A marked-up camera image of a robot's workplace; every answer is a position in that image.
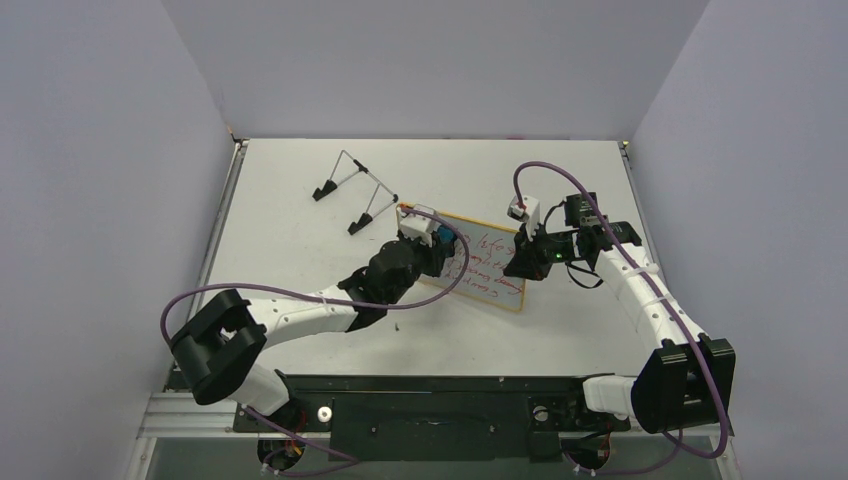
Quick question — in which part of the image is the yellow framed whiteboard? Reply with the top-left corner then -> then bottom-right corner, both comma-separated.
417,210 -> 526,312

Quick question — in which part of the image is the blue whiteboard eraser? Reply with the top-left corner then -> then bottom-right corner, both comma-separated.
434,225 -> 457,258

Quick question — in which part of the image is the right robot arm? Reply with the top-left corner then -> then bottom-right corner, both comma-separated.
504,194 -> 735,433

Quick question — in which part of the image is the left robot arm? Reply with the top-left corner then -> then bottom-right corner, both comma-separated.
168,237 -> 461,430

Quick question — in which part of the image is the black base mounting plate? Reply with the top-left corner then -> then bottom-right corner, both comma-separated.
231,374 -> 630,469

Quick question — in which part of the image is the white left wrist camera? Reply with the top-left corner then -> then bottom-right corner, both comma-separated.
396,204 -> 439,247

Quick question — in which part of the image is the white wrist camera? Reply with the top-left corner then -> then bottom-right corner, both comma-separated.
507,195 -> 541,240
396,204 -> 439,247

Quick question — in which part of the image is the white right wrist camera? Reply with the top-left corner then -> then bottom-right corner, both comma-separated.
507,195 -> 541,240

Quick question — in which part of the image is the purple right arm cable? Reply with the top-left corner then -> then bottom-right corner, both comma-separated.
512,160 -> 730,460

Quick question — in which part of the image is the black wire easel stand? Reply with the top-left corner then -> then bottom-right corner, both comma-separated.
311,149 -> 399,236

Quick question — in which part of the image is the aluminium extrusion rail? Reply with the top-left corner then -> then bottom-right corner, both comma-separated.
135,393 -> 720,444

